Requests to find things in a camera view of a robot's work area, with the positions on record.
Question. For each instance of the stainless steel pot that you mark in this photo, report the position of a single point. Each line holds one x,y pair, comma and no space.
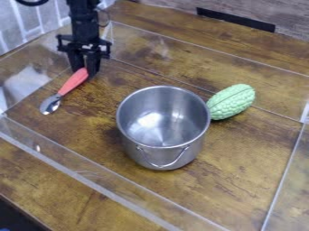
162,121

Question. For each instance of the green bitter melon toy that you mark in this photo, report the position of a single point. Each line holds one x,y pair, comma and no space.
230,101

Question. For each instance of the orange handled metal spoon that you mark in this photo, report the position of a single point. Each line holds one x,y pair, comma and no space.
51,103

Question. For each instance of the clear acrylic enclosure wall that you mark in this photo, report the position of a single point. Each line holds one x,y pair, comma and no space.
67,173

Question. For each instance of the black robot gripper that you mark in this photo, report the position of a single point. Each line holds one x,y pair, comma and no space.
84,41

